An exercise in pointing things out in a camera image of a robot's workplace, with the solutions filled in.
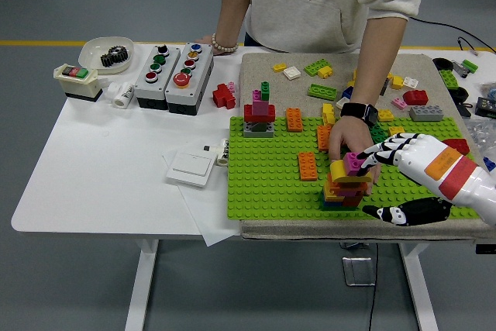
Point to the small light green brick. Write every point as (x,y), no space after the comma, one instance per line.
(469,64)

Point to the white table leg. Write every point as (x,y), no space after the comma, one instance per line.
(141,288)
(420,292)

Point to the clear bag of blue parts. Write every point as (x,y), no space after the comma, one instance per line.
(491,92)

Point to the brick tower with grey base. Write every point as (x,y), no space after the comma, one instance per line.
(259,114)

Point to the yellow square brick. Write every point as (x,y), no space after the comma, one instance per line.
(387,116)
(396,130)
(397,81)

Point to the light green flat brick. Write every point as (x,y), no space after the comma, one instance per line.
(322,91)

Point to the black smartwatch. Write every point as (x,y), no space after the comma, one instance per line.
(354,109)

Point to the white printed cylinder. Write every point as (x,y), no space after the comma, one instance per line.
(222,154)

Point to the red brick cluster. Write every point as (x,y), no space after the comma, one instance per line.
(221,95)

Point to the green studded baseplate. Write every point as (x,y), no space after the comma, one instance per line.
(271,191)

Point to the dark green two-by-four brick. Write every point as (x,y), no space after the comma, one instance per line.
(377,134)

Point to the grey emergency-stop control box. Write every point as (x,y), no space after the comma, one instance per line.
(193,90)

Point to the cream red-green switch box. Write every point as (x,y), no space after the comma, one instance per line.
(77,85)

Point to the person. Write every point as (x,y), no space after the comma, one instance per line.
(310,17)

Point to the red curved brick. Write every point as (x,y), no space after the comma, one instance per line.
(461,144)
(415,97)

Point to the black table controller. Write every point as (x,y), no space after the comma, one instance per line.
(486,249)

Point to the small pink brick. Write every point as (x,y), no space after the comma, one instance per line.
(231,86)

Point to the white wall switch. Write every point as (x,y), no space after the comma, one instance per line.
(190,170)

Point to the silver floor socket box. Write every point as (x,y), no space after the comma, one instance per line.
(358,271)

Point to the grey four-button control box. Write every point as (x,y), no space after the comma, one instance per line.
(145,92)

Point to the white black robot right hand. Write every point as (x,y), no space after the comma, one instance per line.
(426,156)

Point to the white pipe tee fitting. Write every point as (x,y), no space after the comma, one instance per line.
(123,96)

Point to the pink two-by-two brick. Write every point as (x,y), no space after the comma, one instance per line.
(350,164)

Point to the pink flat brick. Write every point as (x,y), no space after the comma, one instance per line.
(399,103)

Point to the grey-brown mat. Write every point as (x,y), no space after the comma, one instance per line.
(263,71)

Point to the black metal gear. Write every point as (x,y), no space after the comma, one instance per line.
(119,51)
(110,61)

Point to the person's left forearm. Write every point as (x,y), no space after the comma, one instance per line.
(377,59)

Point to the person's right forearm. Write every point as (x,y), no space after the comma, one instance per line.
(232,5)

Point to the brick tower with yellow arch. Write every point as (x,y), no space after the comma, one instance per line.
(337,172)

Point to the grey two-by-four brick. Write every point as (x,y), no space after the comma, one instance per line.
(426,113)

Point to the dark grey slope brick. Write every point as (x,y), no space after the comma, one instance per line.
(386,85)

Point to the white square brick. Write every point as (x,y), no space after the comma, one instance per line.
(339,103)
(291,72)
(410,82)

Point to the person's right hand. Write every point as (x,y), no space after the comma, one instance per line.
(207,38)

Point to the blue two-by-two brick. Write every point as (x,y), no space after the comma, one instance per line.
(346,93)

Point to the clear plastic bag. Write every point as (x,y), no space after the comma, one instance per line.
(482,133)

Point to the person's left hand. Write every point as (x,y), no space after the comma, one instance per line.
(348,133)

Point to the small grey device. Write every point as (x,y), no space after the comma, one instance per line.
(460,68)

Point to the black button pad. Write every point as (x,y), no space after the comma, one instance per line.
(486,105)

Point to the small black block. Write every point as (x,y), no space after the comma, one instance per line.
(465,110)

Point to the orange two-by-four brick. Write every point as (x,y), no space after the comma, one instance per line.
(294,119)
(322,137)
(307,166)

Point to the white plastic bowl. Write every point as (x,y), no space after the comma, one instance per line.
(91,54)

